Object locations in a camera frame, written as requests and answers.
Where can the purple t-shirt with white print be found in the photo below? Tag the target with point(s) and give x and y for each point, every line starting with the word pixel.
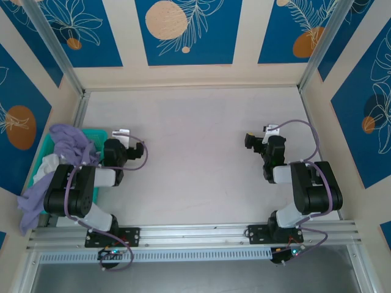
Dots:
pixel 70 143

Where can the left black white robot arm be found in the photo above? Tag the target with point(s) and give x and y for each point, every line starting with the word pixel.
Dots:
pixel 61 195

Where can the teal plastic basket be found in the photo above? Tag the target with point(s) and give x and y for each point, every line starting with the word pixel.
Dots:
pixel 97 135

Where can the steel sheet shelf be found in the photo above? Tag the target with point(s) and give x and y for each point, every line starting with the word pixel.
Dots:
pixel 195 279

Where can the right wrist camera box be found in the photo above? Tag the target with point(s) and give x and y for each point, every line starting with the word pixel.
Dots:
pixel 272 129

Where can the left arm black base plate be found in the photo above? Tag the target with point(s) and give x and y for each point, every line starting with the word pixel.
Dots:
pixel 134 236

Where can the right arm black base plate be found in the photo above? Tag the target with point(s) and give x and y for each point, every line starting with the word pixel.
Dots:
pixel 258 233

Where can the blue floral wall panel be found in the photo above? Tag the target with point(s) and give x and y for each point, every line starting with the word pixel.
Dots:
pixel 360 33
pixel 275 30
pixel 107 30
pixel 33 36
pixel 214 30
pixel 360 122
pixel 18 91

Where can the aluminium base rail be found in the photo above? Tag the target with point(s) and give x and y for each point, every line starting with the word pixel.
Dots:
pixel 195 233

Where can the aluminium frame post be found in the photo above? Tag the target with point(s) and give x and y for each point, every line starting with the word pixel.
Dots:
pixel 55 45
pixel 323 49

